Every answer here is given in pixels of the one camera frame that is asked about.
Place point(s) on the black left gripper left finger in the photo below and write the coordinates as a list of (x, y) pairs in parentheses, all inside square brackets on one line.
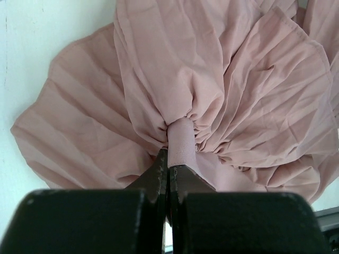
[(130, 220)]

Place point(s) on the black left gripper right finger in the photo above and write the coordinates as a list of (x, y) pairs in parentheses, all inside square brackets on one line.
[(205, 221)]

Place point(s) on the pink pleated skirt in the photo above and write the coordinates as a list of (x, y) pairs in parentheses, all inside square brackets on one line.
[(245, 93)]

